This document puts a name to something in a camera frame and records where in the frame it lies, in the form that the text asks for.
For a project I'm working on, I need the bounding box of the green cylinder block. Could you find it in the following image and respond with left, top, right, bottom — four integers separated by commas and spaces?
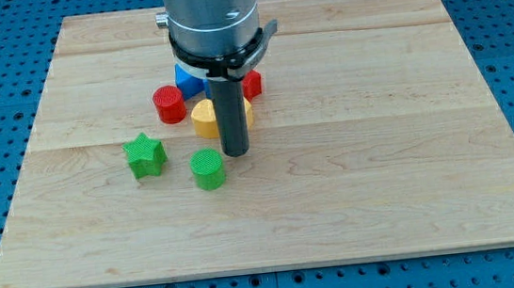
189, 148, 226, 190

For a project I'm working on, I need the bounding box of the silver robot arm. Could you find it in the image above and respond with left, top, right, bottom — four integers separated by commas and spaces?
163, 0, 260, 57

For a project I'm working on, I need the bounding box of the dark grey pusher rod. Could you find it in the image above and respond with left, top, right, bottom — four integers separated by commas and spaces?
208, 80, 249, 157

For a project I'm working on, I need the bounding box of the yellow heart block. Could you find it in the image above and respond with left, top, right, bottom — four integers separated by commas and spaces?
191, 98, 255, 139

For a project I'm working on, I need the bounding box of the blue triangle block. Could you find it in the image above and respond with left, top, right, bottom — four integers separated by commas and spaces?
174, 65, 204, 101

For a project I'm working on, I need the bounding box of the red cylinder block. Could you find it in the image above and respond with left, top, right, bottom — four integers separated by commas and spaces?
153, 85, 187, 124

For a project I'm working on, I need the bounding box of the green star block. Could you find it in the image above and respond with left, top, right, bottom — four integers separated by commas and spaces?
122, 133, 168, 179

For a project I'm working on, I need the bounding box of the wooden board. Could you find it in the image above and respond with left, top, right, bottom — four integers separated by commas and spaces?
0, 0, 514, 288

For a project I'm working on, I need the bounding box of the black clamp ring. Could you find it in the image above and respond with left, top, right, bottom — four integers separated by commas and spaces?
168, 18, 283, 88

